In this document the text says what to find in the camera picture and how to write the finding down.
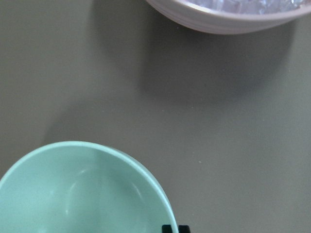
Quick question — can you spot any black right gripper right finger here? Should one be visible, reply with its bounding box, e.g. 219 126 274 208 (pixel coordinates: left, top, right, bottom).
178 225 190 233

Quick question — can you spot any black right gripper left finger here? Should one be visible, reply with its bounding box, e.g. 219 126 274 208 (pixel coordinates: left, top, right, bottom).
162 225 173 233

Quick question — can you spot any mint green bowl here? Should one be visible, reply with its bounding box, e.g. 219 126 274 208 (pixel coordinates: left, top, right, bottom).
0 141 178 233

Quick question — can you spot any pink bowl of ice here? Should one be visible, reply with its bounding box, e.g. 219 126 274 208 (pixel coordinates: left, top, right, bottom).
147 0 311 35

